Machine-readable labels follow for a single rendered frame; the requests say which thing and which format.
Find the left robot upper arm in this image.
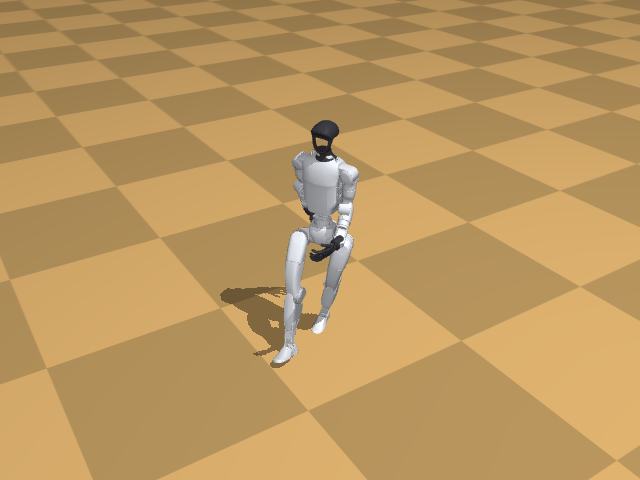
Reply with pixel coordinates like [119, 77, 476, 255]
[338, 163, 359, 215]

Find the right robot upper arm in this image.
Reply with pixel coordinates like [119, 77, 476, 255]
[292, 151, 309, 195]

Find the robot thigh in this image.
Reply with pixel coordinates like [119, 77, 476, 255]
[323, 233, 354, 290]
[285, 227, 310, 303]

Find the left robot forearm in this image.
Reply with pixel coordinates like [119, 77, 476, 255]
[334, 204, 354, 248]

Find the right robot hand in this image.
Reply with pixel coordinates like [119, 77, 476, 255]
[303, 208, 315, 222]

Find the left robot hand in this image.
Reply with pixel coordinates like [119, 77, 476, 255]
[309, 235, 344, 262]

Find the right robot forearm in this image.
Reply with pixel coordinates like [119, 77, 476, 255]
[296, 180, 308, 210]

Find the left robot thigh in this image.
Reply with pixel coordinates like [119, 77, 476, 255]
[323, 233, 354, 290]

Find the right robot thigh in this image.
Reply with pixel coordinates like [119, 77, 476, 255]
[285, 227, 310, 303]

